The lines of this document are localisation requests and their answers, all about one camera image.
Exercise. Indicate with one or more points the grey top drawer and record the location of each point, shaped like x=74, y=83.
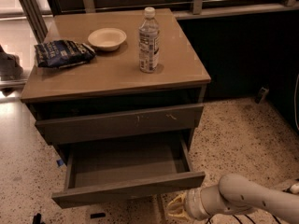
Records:
x=120, y=124

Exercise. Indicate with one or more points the clear plastic water bottle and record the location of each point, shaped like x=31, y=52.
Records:
x=149, y=32

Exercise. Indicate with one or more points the small dark wall device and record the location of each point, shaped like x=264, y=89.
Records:
x=263, y=91

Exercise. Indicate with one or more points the blue tape piece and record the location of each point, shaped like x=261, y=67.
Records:
x=60, y=163

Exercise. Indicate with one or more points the black object at floor edge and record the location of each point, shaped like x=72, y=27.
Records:
x=37, y=219

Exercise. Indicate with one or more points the grey drawer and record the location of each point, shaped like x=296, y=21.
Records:
x=120, y=124
x=127, y=168

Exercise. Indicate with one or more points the white power strip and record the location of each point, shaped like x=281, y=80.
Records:
x=291, y=186

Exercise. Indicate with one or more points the white paper bowl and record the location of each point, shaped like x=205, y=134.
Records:
x=107, y=39

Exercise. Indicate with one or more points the grey drawer cabinet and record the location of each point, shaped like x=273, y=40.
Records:
x=112, y=81

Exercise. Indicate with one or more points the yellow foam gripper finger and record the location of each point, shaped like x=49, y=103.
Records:
x=176, y=208

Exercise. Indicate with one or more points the black floor tape strip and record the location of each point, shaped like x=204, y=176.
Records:
x=97, y=215

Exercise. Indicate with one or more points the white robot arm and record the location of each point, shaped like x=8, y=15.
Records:
x=236, y=195

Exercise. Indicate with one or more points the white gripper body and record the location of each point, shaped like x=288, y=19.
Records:
x=192, y=204

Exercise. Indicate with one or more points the blue chip bag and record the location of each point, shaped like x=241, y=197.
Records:
x=62, y=53

